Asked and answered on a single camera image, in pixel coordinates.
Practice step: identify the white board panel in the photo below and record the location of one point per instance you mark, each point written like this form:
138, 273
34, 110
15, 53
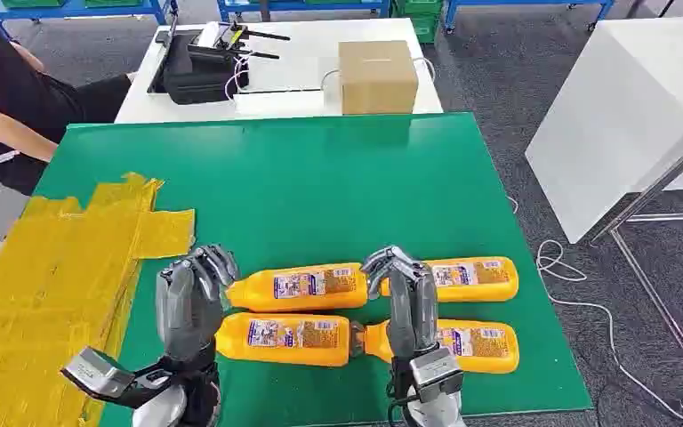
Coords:
612, 118

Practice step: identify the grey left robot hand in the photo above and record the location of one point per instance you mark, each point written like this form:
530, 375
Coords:
188, 312

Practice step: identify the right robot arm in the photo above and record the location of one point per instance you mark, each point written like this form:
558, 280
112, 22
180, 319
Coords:
436, 412

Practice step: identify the person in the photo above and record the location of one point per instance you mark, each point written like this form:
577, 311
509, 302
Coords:
11, 94

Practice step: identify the yellow sheet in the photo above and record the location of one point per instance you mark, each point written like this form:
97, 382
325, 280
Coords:
53, 283

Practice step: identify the metal frame leg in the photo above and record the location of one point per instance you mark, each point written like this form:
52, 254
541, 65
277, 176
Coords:
659, 182

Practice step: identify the blue metal rack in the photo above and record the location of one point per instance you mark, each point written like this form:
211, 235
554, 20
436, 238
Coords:
524, 4
76, 9
306, 6

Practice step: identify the cardboard box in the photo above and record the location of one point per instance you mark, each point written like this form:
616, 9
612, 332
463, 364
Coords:
377, 76

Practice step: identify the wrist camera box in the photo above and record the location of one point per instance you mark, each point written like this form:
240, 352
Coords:
97, 374
436, 371

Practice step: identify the black controller with antennas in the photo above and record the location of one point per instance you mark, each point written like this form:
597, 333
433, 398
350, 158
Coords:
229, 41

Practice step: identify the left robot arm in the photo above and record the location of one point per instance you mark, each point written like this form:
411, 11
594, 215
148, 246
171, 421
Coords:
200, 395

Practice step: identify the orange drink bottle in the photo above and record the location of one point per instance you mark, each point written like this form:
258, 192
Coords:
483, 345
306, 286
477, 278
288, 337

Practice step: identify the black case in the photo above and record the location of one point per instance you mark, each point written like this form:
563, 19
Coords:
200, 79

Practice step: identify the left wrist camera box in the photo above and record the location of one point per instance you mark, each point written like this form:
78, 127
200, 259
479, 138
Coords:
97, 374

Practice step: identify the green mat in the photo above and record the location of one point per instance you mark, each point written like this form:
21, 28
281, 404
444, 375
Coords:
318, 188

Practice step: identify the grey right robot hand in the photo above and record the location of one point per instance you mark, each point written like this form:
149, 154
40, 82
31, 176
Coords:
412, 312

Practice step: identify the green crate stack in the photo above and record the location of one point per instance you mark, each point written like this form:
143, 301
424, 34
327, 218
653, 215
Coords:
418, 17

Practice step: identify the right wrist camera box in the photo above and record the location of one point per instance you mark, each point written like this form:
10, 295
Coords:
436, 371

